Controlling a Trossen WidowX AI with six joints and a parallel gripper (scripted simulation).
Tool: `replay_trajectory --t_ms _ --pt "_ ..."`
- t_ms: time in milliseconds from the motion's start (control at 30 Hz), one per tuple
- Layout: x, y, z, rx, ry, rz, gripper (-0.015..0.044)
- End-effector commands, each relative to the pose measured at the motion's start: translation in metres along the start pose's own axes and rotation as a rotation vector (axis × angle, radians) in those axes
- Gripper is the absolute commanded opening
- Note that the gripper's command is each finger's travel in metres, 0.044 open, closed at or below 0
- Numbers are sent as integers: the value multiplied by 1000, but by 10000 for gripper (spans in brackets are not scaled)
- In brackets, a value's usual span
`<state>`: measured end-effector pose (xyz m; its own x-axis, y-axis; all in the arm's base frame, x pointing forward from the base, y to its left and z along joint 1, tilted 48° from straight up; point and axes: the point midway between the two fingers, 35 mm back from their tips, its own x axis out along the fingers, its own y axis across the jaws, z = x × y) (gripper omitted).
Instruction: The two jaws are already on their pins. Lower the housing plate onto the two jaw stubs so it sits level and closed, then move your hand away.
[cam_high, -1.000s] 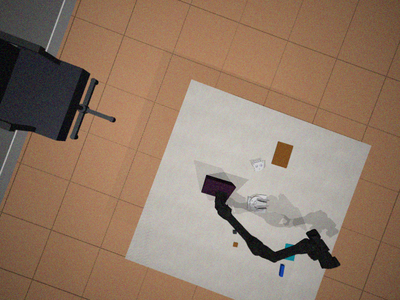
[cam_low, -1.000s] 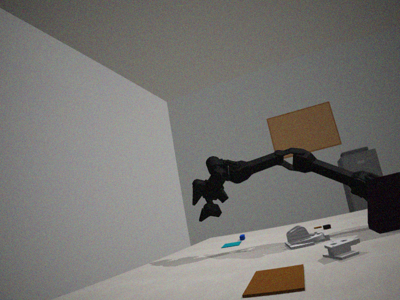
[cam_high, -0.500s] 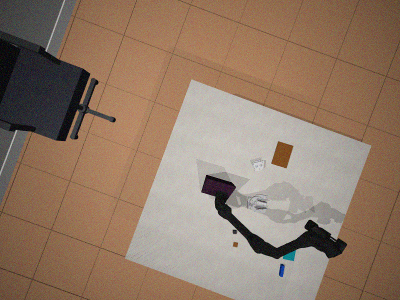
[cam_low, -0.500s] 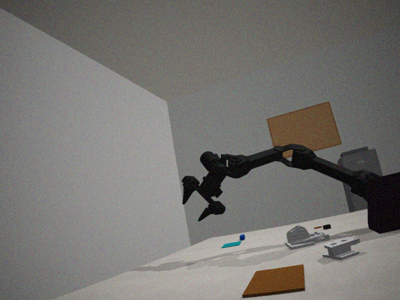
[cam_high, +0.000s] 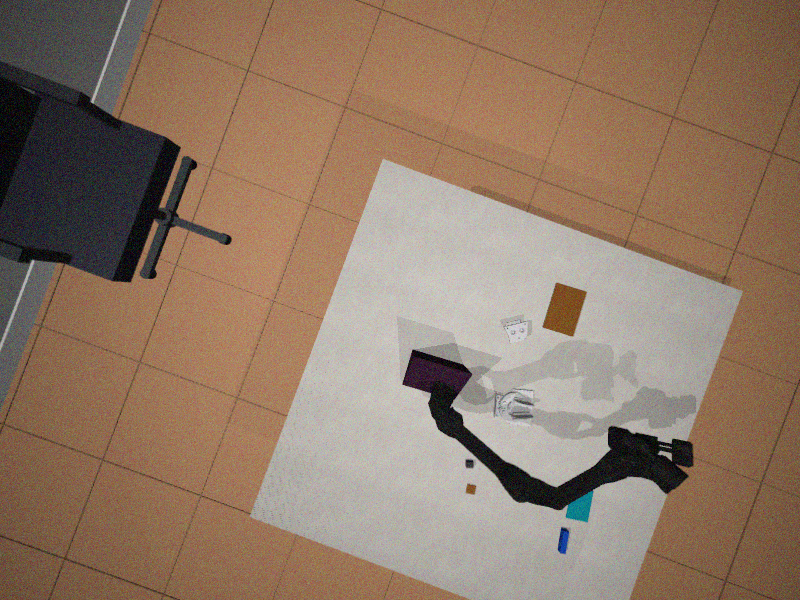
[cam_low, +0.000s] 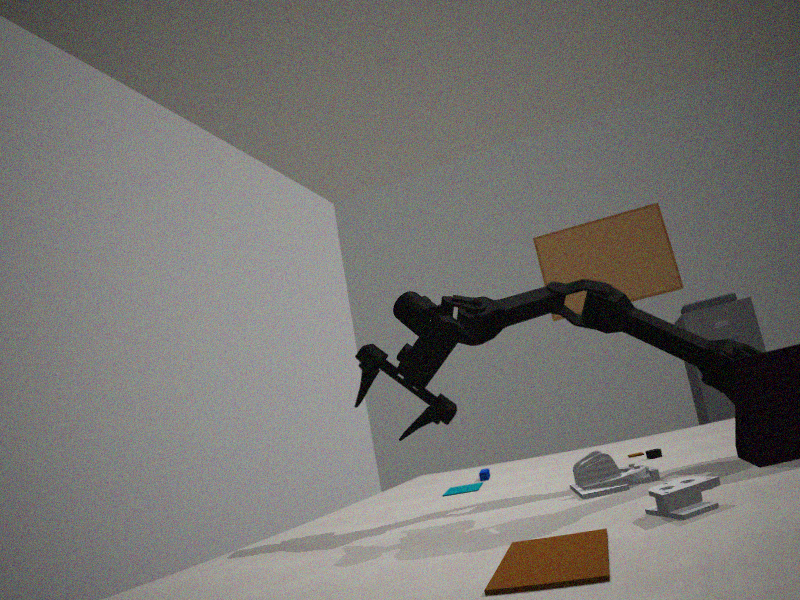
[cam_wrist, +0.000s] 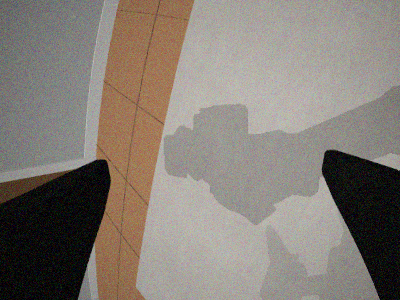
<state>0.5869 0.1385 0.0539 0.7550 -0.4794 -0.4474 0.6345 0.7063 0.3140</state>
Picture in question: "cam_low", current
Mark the brown flat wooden board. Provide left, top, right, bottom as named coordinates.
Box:
left=485, top=528, right=610, bottom=596

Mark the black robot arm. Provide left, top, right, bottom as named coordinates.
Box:
left=393, top=279, right=762, bottom=404

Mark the teal flat rectangular plate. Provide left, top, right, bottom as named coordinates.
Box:
left=443, top=482, right=483, bottom=497

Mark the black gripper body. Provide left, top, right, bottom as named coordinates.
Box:
left=355, top=339, right=457, bottom=425

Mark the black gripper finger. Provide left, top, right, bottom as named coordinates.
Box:
left=399, top=406, right=440, bottom=441
left=354, top=363, right=380, bottom=408

